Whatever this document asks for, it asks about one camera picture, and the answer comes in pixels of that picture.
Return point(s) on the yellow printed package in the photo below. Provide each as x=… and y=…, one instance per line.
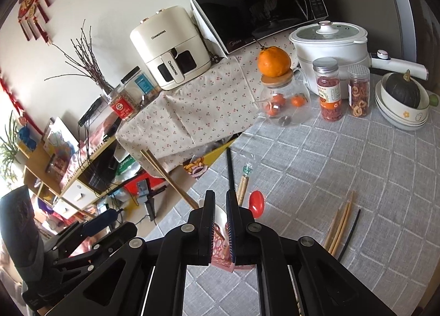
x=206, y=164

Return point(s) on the cream air fryer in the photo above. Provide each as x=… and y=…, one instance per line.
x=165, y=40

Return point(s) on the floral cabinet cloth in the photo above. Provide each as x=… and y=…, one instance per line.
x=192, y=106

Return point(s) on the wooden shelf unit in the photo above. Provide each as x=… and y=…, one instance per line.
x=68, y=178

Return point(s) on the small orange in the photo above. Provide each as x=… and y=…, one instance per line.
x=276, y=100
x=297, y=100
x=272, y=112

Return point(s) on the red wall decoration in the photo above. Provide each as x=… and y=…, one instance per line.
x=32, y=9

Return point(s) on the jar of dried fruit slices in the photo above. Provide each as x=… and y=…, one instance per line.
x=359, y=95

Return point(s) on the glass jar with red label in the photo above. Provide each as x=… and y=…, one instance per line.
x=122, y=106

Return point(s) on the white electric cooking pot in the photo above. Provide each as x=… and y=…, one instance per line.
x=330, y=44

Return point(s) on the white plastic spoon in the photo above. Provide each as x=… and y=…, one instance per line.
x=220, y=216

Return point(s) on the red plastic spoon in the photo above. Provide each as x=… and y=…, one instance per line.
x=257, y=200

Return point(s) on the dry twigs in vase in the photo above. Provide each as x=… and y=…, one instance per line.
x=91, y=61

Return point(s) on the stacked white bowls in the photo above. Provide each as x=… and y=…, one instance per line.
x=395, y=109

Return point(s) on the green potted plant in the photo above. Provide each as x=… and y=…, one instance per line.
x=9, y=151

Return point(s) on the glass jar with blue label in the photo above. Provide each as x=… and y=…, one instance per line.
x=141, y=83

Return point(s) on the jar of red berries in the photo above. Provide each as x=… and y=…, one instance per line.
x=329, y=95

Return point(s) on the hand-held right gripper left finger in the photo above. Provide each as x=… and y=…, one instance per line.
x=209, y=230

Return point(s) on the pink cutout utensil holder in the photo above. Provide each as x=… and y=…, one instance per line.
x=220, y=250

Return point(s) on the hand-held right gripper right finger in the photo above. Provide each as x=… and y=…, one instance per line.
x=231, y=230

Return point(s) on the large orange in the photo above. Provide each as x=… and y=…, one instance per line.
x=274, y=61

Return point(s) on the glass teapot with wooden lid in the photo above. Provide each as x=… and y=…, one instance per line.
x=285, y=89

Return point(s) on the black microwave oven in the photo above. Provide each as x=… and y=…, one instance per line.
x=261, y=3

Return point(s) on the dark green pumpkin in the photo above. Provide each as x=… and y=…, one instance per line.
x=404, y=90

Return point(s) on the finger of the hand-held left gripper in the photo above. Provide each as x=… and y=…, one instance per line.
x=101, y=221
x=110, y=240

